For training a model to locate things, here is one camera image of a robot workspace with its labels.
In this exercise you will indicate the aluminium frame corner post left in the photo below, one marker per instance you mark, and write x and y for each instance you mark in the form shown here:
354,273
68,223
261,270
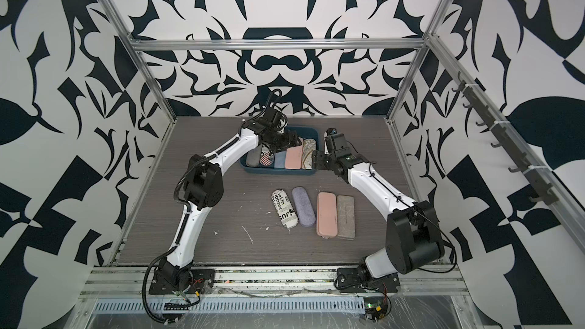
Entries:
127,40

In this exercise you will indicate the white slotted cable duct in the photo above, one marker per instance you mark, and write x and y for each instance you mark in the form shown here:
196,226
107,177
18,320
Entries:
216,305

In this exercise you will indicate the aluminium frame back crossbar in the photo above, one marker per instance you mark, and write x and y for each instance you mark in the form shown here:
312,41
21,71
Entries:
279,44

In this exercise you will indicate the text print glasses case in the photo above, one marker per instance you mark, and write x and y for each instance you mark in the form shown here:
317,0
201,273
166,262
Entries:
285,209

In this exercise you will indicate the map print glasses case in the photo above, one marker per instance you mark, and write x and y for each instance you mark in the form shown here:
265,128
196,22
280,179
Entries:
309,146

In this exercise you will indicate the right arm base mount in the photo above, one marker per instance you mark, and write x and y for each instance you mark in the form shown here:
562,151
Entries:
357,279

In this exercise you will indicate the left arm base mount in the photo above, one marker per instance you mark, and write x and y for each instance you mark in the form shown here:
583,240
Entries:
189,280

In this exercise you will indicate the light blue fabric glasses case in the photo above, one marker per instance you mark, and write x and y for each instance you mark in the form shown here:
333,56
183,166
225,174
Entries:
280,160

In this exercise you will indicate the black wall hook rack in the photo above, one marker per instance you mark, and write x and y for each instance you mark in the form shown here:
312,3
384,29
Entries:
508,139

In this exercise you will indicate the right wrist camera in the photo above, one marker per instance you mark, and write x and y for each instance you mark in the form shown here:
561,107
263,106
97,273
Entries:
329,140

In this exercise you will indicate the grey felt flat glasses case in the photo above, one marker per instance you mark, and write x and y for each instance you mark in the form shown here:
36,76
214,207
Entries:
346,217

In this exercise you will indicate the aluminium frame corner post right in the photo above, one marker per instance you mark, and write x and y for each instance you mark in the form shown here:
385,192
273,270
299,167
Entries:
436,20

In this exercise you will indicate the newspaper flag print glasses case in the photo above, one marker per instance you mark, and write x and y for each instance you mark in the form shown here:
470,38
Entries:
266,159

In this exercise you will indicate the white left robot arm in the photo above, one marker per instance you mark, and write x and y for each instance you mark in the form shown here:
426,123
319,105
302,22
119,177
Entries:
201,186

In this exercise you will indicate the pink glasses case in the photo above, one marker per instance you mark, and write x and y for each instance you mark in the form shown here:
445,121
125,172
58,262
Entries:
327,215
294,157

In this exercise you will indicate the aluminium frame corner post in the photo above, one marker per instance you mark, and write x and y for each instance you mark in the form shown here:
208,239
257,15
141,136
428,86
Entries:
436,20
127,40

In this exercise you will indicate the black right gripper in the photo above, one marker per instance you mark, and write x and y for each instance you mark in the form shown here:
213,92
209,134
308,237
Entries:
318,158

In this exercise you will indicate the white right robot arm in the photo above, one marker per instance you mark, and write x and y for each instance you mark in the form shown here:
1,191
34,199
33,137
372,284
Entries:
413,237

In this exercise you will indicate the teal plastic storage box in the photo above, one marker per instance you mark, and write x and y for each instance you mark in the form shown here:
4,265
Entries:
305,132

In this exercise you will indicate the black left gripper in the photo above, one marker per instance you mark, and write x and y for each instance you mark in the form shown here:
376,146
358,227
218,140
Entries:
288,143

